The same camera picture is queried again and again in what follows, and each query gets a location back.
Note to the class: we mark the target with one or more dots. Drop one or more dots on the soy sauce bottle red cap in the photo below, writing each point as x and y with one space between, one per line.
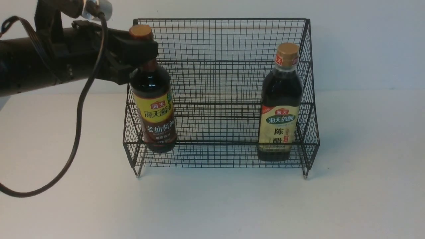
153 98

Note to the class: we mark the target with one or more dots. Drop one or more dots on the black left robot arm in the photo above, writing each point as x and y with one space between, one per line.
39 60

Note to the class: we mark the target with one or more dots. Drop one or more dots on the black wire mesh rack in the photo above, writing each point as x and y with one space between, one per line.
217 66

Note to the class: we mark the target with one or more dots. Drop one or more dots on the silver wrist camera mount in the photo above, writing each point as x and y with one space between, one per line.
92 8

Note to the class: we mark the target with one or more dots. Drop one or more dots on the vinegar bottle gold cap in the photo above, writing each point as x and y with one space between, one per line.
280 102

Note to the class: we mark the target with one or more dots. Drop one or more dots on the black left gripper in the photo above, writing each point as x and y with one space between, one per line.
123 51

